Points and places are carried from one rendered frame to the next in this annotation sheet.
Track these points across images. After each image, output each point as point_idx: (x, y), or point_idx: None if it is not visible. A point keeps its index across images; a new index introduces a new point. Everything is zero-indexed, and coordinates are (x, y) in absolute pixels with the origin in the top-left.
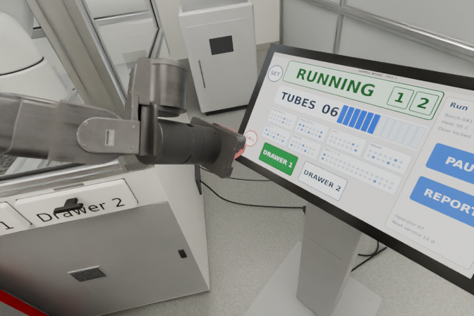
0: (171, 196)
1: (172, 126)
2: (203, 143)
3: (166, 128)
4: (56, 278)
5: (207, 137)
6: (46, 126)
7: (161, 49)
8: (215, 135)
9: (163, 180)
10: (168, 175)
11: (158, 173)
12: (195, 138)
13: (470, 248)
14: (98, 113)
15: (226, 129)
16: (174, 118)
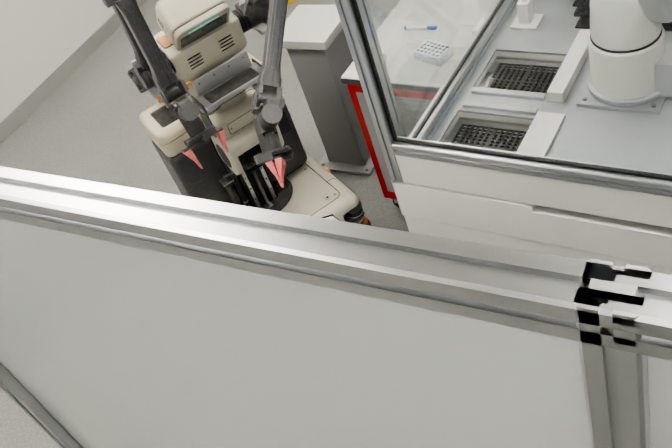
0: (414, 222)
1: (257, 123)
2: (259, 142)
3: (255, 120)
4: None
5: (261, 144)
6: (257, 84)
7: (639, 193)
8: (264, 150)
9: (406, 203)
10: (428, 216)
11: (396, 189)
12: (258, 136)
13: None
14: (257, 95)
15: (264, 155)
16: (562, 249)
